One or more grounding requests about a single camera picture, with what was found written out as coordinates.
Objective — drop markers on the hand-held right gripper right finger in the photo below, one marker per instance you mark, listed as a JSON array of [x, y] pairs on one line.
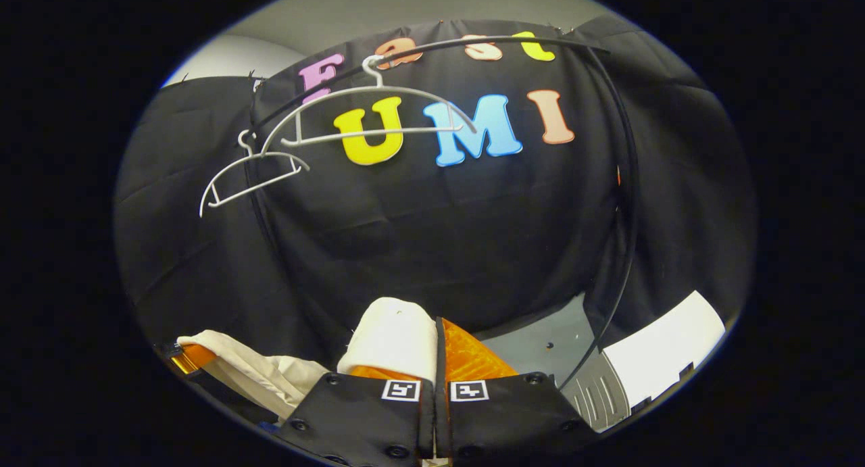
[[440, 352]]

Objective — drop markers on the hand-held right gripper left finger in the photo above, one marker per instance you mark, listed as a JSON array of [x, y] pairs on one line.
[[358, 413]]

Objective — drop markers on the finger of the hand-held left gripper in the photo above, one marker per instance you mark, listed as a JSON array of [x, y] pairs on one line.
[[192, 359]]

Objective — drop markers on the cream shirt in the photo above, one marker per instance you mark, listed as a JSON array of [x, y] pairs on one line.
[[392, 338]]

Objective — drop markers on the black metal clothes rack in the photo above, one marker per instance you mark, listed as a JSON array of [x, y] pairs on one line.
[[527, 335]]

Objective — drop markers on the white plastic hanger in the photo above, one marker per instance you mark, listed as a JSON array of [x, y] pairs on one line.
[[257, 187]]

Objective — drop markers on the white hanger with taped hook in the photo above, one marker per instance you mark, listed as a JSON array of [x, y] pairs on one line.
[[372, 88]]

